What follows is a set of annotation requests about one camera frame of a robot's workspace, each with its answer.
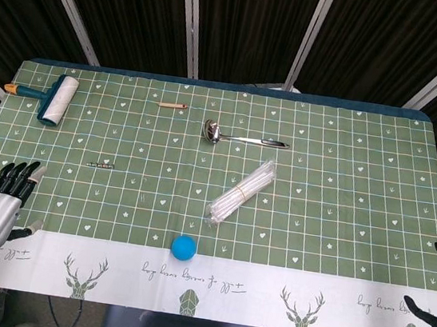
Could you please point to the teal white lint roller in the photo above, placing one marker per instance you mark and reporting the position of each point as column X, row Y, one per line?
column 59, row 100

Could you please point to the green checked tablecloth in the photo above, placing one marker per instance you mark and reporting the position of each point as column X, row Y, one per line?
column 320, row 185

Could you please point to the blue ball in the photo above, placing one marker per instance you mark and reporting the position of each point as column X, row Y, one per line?
column 183, row 247

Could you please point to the yellow rubber band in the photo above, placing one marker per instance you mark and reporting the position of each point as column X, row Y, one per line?
column 242, row 192

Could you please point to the stainless steel ladle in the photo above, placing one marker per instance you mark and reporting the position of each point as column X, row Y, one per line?
column 212, row 131

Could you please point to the bundle of clear wrapped straws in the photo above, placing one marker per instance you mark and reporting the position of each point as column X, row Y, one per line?
column 238, row 196

